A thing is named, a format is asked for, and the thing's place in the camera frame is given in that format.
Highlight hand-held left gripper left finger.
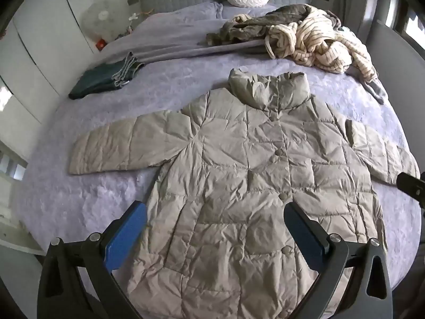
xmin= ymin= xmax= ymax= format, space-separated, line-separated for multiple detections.
xmin=37 ymin=200 xmax=148 ymax=319

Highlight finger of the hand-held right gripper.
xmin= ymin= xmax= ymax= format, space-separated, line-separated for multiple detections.
xmin=396 ymin=171 xmax=425 ymax=207

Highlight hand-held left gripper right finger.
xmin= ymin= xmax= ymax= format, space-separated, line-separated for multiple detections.
xmin=284 ymin=202 xmax=393 ymax=319

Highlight beige quilted puffer jacket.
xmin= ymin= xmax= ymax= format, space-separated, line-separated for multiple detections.
xmin=69 ymin=68 xmax=420 ymax=319

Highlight grey crumpled garment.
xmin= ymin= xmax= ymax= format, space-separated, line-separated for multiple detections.
xmin=360 ymin=75 xmax=388 ymax=104

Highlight folded dark green jeans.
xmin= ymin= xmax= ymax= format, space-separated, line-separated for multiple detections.
xmin=68 ymin=52 xmax=147 ymax=100

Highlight lavender textured bedspread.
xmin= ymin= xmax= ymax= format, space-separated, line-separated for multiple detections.
xmin=15 ymin=2 xmax=419 ymax=303

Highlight cream striped crumpled garment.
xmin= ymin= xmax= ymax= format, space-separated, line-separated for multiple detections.
xmin=232 ymin=5 xmax=377 ymax=82

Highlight window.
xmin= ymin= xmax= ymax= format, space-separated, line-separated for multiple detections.
xmin=379 ymin=0 xmax=425 ymax=40

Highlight grey fleece blanket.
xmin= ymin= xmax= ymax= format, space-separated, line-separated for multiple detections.
xmin=96 ymin=2 xmax=269 ymax=70

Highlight white wardrobe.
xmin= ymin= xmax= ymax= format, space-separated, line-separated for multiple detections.
xmin=0 ymin=0 xmax=140 ymax=160

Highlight olive green crumpled garment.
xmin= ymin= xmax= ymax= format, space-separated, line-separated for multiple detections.
xmin=206 ymin=3 xmax=319 ymax=47

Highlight white covered electric fan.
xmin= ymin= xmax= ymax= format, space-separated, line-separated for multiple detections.
xmin=82 ymin=2 xmax=125 ymax=40

